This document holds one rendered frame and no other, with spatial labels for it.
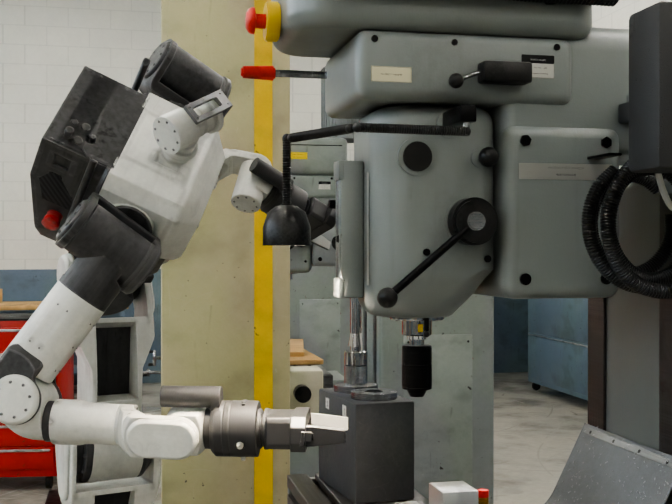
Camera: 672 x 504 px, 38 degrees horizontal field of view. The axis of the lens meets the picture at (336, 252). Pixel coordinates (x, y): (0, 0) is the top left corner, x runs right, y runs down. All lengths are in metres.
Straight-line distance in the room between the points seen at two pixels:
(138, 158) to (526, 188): 0.67
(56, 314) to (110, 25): 9.20
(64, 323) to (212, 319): 1.64
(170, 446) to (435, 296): 0.47
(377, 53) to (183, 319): 1.92
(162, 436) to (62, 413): 0.17
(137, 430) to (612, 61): 0.92
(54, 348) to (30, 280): 8.90
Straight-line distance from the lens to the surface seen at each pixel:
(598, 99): 1.55
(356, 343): 1.97
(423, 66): 1.44
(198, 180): 1.74
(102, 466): 2.03
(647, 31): 1.33
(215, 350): 3.22
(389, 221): 1.44
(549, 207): 1.49
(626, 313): 1.71
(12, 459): 6.11
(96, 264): 1.60
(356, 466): 1.86
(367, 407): 1.84
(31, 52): 10.70
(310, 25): 1.43
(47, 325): 1.61
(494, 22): 1.48
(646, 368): 1.66
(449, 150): 1.46
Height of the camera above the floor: 1.42
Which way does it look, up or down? level
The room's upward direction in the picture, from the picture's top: straight up
